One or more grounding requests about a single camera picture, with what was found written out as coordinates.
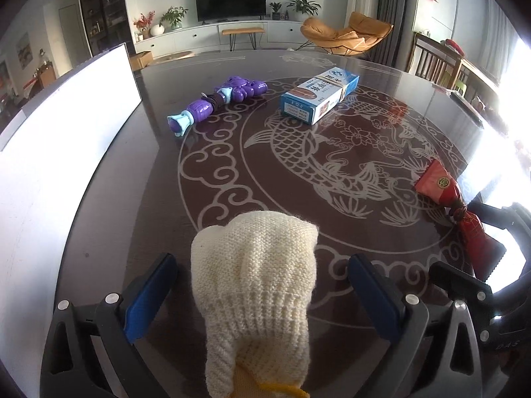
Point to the red flower plant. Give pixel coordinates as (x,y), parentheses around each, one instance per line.
(144,23)

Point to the wooden side table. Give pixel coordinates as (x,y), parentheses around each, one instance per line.
(477,74)

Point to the black flat television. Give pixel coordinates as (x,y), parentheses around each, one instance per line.
(230,2)

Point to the brown cardboard box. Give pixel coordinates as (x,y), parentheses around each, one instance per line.
(141,60)

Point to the dark patterned glass desktop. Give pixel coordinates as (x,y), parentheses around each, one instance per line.
(195,190)

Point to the grey curtain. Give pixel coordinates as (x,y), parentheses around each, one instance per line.
(396,12)

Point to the wooden bench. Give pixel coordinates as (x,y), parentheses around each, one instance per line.
(242,31)

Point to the white round vase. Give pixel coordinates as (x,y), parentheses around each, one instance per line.
(157,30)

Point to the white television cabinet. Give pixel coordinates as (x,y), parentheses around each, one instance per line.
(195,35)

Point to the red candy-shaped packet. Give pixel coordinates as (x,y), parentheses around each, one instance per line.
(442,184)

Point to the green potted plant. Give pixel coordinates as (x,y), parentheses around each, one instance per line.
(174,17)

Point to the cream knitted glove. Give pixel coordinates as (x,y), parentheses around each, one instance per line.
(253,282)

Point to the large leafy potted plant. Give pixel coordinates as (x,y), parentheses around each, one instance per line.
(303,6)

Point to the wooden dining chair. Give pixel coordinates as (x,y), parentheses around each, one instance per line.
(431,60)

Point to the purple toy figure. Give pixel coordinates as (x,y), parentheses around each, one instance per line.
(203,107)

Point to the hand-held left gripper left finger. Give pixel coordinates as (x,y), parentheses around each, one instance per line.
(149,294)

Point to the framed wall picture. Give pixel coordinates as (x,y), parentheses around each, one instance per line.
(24,47)

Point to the small potted plant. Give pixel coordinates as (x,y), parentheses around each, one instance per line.
(276,9)

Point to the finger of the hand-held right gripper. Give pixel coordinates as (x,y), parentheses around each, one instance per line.
(460,284)
(493,213)

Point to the blue and white carton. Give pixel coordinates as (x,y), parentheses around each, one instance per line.
(319,95)

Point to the white board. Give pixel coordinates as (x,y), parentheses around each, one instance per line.
(62,132)

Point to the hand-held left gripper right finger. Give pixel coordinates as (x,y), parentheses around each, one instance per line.
(373,294)

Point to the dark display cabinet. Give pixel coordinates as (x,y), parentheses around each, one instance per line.
(106,8)

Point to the orange lounge chair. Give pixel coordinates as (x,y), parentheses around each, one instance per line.
(340,35)

